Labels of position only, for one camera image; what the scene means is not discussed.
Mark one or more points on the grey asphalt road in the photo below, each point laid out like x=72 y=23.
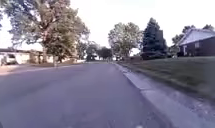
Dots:
x=78 y=96

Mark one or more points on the big tree with thick trunk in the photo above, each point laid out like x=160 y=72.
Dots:
x=45 y=23

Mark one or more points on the low pale house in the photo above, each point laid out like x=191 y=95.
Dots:
x=23 y=57

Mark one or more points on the small dark tree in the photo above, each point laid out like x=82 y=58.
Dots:
x=105 y=52

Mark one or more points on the pale concrete kerb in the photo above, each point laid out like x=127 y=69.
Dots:
x=161 y=100
x=35 y=69

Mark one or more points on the dark house with pale roof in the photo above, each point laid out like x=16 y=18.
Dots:
x=201 y=45

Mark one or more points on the broad leafy tree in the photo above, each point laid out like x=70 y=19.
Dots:
x=125 y=38

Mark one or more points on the dark conifer tree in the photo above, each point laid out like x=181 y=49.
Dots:
x=153 y=40

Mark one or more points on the white vehicle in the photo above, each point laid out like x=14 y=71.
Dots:
x=8 y=60

